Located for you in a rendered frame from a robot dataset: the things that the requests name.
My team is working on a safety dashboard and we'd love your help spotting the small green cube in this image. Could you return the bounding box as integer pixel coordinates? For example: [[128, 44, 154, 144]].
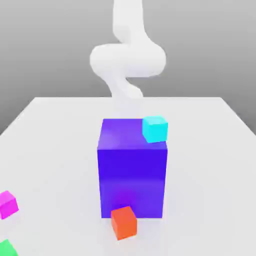
[[0, 238, 19, 256]]

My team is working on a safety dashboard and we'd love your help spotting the small cyan cube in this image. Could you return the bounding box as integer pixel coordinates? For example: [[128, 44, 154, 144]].
[[142, 115, 169, 144]]

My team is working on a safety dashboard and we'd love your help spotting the large blue box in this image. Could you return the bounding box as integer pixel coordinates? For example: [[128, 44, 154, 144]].
[[97, 118, 168, 219]]

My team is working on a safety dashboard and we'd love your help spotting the small magenta cube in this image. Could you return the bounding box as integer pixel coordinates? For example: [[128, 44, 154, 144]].
[[0, 190, 20, 220]]

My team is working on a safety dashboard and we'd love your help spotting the small orange cube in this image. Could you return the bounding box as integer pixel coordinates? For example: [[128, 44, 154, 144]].
[[110, 205, 138, 241]]

